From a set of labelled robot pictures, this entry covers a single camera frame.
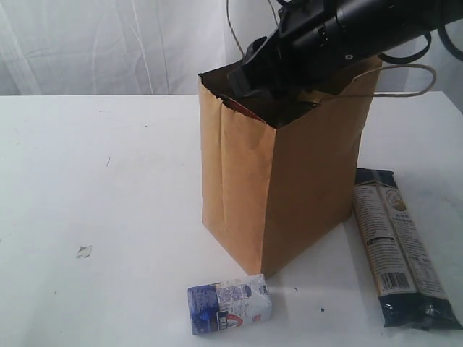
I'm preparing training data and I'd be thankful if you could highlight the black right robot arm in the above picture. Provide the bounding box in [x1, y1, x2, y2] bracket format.
[227, 1, 462, 97]

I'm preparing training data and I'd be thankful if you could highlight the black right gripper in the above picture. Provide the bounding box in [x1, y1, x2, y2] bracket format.
[227, 1, 347, 98]

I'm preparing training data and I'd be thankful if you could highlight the brown coffee pouch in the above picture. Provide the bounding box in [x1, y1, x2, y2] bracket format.
[223, 97, 266, 124]

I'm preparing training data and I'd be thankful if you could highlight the brown paper bag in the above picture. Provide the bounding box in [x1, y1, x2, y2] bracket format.
[200, 51, 388, 276]

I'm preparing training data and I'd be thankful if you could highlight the milk carton blue white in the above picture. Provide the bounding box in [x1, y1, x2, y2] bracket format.
[187, 274, 273, 335]

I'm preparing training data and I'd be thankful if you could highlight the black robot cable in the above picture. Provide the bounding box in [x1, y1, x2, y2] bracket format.
[378, 0, 463, 66]

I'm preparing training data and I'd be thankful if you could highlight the white curtain backdrop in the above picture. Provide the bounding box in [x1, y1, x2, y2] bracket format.
[0, 0, 463, 98]

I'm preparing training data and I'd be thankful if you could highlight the torn label scrap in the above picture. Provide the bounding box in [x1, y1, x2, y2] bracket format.
[76, 245, 93, 259]

